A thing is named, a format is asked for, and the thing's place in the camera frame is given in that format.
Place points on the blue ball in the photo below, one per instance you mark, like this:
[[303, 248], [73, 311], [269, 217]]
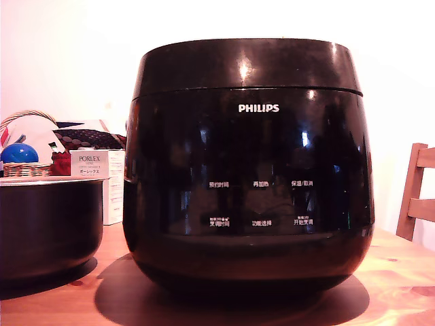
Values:
[[18, 153]]

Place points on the black inner pot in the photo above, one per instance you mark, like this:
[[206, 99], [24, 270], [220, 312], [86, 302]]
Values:
[[47, 224]]

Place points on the dark dotted cloth pouch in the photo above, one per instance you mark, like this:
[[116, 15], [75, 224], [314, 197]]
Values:
[[91, 137]]

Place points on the red packet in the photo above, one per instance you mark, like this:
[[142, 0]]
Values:
[[61, 164]]

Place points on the black rice cooker lid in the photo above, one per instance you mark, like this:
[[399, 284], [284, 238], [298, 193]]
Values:
[[272, 64]]

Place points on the black Philips rice cooker body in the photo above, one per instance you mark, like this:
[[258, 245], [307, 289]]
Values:
[[248, 153]]

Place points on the white Porlex box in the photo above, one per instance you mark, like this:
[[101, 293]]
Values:
[[90, 163]]

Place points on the wooden chair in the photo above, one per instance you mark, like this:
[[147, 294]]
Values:
[[413, 190]]

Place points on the white printed paper bag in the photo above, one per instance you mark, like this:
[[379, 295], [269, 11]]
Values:
[[35, 134]]

